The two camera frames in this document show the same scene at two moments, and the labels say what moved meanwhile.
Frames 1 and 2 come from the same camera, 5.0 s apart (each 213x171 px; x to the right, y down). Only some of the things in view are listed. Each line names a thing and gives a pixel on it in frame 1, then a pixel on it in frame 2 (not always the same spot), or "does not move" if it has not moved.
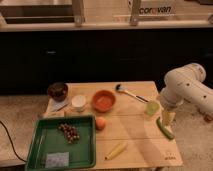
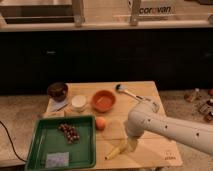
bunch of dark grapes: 70,132 does not move
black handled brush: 122,88 does not move
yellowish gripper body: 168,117 -> 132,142
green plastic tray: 46,138 does not move
